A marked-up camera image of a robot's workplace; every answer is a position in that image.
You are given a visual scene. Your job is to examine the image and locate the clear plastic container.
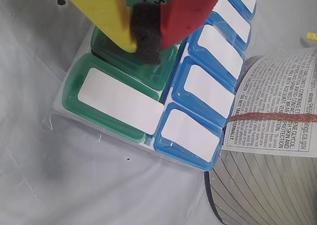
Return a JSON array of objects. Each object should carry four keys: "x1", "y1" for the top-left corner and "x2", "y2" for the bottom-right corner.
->
[{"x1": 203, "y1": 46, "x2": 317, "y2": 225}]

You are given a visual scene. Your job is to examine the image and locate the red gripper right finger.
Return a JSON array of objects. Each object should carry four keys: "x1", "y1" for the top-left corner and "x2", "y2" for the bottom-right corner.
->
[{"x1": 130, "y1": 0, "x2": 226, "y2": 64}]

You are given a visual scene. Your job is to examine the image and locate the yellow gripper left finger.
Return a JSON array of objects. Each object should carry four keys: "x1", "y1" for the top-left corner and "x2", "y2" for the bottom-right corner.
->
[{"x1": 56, "y1": 0, "x2": 138, "y2": 54}]

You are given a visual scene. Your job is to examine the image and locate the weekly pill organizer box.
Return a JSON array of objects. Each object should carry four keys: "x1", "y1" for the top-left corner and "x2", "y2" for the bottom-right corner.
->
[{"x1": 51, "y1": 0, "x2": 261, "y2": 173}]

